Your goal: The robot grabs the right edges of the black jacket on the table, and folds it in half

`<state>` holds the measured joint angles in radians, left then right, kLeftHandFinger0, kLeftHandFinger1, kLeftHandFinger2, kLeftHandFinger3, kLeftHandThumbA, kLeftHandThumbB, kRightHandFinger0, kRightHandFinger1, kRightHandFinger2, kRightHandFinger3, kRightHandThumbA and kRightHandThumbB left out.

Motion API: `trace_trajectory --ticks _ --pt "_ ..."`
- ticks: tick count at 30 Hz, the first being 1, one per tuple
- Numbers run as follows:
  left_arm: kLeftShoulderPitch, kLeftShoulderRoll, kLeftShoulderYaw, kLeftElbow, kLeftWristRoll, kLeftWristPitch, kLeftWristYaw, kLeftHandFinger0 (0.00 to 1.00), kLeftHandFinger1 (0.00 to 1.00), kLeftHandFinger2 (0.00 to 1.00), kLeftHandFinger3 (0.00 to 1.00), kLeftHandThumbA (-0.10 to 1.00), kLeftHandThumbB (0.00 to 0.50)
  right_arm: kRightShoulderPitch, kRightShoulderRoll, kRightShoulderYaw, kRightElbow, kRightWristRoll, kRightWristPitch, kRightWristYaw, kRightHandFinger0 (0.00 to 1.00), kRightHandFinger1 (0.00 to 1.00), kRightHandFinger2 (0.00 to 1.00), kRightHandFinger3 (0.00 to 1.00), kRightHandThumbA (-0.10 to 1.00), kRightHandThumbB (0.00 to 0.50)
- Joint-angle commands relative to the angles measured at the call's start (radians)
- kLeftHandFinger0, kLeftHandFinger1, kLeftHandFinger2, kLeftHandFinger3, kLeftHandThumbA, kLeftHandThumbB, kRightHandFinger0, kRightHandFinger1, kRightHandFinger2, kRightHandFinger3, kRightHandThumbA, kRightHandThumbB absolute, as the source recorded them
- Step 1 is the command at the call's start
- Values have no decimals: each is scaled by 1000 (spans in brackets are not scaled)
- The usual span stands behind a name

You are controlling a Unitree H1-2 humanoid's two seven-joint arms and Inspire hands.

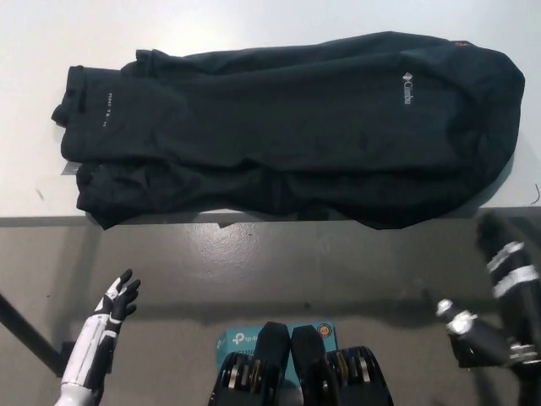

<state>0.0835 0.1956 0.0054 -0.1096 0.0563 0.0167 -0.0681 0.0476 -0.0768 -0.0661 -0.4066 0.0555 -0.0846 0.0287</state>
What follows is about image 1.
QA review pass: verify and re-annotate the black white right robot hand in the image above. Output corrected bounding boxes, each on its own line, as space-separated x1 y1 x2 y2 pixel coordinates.
434 213 541 373

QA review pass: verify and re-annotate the black table foot bracket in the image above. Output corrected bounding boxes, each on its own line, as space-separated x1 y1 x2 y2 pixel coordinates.
53 337 85 377

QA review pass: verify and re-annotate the black diagonal table leg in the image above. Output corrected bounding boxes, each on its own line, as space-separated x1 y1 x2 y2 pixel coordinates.
0 291 64 376

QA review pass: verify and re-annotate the teal tp-link box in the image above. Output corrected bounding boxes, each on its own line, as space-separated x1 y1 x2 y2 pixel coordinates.
215 321 339 388

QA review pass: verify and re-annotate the black ribbed robot body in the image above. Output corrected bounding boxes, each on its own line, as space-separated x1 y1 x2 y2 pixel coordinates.
209 321 395 406

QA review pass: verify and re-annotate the black Columbia jacket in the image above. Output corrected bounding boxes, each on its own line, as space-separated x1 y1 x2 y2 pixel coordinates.
50 29 527 232

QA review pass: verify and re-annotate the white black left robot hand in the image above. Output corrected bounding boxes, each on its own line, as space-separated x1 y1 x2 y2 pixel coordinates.
62 268 142 389

